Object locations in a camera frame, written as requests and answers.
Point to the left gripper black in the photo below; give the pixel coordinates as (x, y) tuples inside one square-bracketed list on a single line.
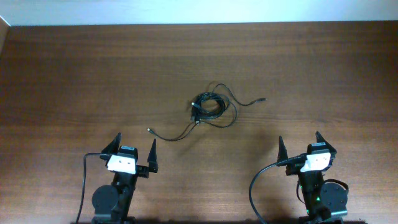
[(142, 172)]

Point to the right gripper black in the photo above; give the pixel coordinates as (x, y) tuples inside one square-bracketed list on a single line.
[(294, 168)]

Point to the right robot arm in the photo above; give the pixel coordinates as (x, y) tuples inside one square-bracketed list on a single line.
[(325, 200)]

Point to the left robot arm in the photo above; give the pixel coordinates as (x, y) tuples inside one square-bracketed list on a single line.
[(112, 202)]

